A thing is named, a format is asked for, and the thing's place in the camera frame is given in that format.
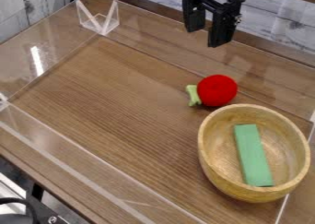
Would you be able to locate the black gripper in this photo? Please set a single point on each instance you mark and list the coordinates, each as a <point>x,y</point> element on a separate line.
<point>224,21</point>

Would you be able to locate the red plush fruit green leaf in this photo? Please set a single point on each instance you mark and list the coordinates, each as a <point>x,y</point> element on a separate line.
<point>213,91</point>

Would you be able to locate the wooden bowl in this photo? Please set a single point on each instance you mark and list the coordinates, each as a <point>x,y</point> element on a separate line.
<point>284,144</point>

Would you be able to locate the green rectangular block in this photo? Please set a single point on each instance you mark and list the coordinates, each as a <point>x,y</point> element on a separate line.
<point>256,171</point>

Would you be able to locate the black table leg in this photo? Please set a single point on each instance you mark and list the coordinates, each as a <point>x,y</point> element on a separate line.
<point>36,192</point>

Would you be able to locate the clear acrylic corner bracket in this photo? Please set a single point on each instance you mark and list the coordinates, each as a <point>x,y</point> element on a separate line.
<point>99,23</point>

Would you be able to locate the clear acrylic tray wall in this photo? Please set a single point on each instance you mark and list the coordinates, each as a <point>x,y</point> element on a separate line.
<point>101,192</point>

